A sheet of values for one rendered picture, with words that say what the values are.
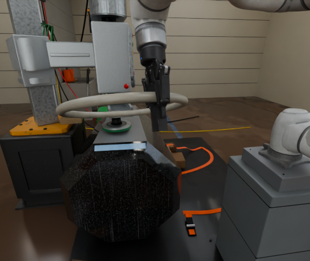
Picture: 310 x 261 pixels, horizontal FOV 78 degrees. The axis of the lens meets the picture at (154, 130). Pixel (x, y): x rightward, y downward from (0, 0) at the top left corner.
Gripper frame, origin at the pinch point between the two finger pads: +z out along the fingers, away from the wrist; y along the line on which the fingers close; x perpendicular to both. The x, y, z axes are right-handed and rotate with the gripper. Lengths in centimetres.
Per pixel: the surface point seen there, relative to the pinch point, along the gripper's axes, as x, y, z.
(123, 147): -14, 72, 11
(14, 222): 60, 170, 72
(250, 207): -64, 20, 50
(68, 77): -24, 415, -137
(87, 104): 18.4, 6.2, -5.9
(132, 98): 7.9, -0.3, -6.1
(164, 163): -40, 66, 26
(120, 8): -14, 54, -69
